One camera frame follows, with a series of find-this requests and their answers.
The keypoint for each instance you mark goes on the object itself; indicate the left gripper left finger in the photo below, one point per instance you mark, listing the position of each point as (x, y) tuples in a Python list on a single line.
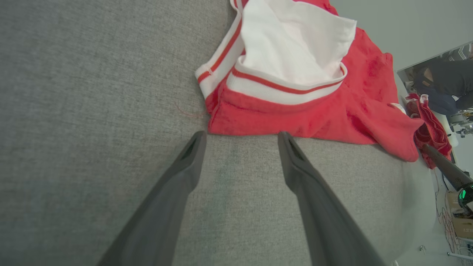
[(162, 207)]

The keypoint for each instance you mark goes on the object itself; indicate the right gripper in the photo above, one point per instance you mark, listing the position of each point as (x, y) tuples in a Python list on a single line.
[(467, 199)]

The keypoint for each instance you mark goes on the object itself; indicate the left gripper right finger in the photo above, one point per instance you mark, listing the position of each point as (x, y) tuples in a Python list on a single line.
[(325, 221)]

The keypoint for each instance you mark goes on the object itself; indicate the red garment with white trim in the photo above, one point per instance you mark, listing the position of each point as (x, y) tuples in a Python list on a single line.
[(295, 114)]

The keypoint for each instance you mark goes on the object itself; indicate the cardboard box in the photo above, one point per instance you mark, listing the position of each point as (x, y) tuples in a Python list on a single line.
[(463, 225)]

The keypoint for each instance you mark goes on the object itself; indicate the person in dark shirt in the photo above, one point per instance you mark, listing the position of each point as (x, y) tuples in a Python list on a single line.
[(451, 81)]

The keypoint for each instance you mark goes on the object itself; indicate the person in striped shirt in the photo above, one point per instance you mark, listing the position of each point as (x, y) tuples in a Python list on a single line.
[(460, 54)]

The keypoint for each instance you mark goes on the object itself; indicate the grey fabric sofa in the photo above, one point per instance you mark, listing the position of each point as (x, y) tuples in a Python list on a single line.
[(92, 111)]

